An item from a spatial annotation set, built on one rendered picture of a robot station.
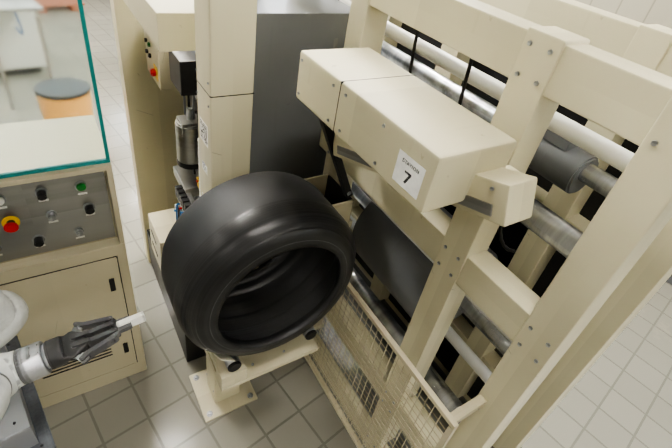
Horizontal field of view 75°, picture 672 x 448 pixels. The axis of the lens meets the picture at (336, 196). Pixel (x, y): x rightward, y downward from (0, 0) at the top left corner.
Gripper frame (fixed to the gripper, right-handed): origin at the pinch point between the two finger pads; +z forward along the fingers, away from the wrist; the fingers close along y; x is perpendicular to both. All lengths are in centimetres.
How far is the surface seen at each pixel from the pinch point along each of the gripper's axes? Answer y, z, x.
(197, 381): 40, 11, 116
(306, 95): 18, 64, -44
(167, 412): 32, -6, 115
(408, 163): -28, 65, -49
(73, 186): 63, -5, -4
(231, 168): 26, 41, -20
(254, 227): -7.6, 35.2, -25.7
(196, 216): 7.4, 24.3, -22.2
